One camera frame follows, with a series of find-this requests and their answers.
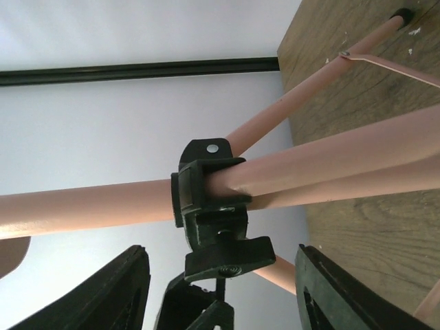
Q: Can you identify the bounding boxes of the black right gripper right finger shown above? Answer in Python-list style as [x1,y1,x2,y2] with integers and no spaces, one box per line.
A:
[295,244,431,330]

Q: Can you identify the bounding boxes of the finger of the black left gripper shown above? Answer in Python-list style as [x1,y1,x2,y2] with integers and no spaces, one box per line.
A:
[187,300,234,330]
[154,273,220,329]

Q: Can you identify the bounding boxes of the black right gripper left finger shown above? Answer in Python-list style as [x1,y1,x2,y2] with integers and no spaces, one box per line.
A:
[11,245,151,329]

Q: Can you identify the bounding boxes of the pink music stand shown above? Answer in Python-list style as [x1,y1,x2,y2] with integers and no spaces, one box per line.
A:
[0,8,440,324]

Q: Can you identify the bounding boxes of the black left frame post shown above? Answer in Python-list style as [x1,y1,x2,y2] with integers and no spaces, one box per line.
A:
[1,57,280,87]

